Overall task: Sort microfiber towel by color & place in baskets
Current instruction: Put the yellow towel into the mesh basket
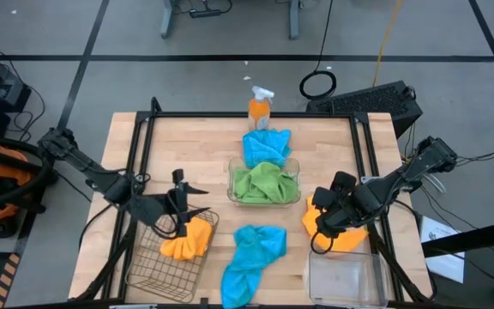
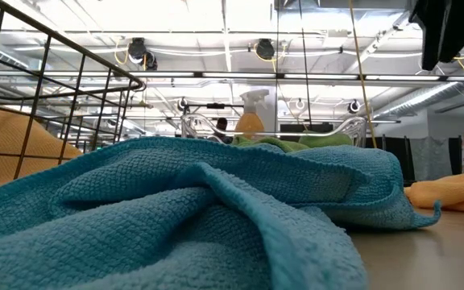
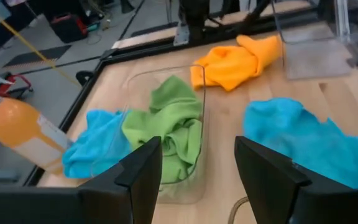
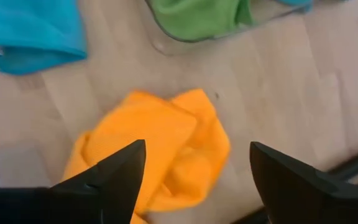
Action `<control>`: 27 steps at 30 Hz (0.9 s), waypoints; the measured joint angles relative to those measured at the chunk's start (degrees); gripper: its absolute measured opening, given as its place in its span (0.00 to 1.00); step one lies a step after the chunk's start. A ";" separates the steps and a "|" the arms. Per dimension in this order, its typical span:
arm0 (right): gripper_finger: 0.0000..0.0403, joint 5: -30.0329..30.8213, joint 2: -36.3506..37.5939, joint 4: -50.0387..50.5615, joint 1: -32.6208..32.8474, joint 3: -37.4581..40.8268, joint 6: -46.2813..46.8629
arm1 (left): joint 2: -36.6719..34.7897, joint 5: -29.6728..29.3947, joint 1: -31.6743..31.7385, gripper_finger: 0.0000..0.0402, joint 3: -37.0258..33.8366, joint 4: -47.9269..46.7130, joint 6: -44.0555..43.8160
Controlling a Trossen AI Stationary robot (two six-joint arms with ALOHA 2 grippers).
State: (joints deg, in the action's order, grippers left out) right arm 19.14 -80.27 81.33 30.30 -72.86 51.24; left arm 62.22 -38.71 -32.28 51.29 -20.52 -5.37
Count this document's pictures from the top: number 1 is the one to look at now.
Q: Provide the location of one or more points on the black aluminium table frame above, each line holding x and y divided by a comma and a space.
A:
178, 114

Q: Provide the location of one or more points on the black power strip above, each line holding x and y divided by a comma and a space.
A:
206, 13

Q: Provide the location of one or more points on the black perforated computer case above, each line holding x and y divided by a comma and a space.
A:
371, 101

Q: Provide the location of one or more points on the clear plastic bin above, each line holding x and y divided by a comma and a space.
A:
345, 279
295, 169

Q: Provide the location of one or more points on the orange microfiber towel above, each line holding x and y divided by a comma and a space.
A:
187, 244
350, 240

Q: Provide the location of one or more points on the orange spray bottle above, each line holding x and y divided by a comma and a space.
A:
259, 111

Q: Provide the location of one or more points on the white paper sheet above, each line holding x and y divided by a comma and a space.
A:
433, 229

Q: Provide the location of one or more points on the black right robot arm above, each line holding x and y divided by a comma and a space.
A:
401, 182

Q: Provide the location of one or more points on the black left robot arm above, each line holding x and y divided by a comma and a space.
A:
88, 169

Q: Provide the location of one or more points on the grey desk leg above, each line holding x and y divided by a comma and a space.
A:
294, 21
166, 21

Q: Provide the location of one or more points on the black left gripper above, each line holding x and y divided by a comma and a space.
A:
157, 210

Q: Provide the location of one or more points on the blue microfiber towel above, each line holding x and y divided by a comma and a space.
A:
251, 253
266, 148

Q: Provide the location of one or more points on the black beam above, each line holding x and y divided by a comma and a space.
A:
478, 238

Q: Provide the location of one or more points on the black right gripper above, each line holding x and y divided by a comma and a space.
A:
341, 206

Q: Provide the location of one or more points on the orange and black shop vacuum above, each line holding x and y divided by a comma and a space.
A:
2, 171

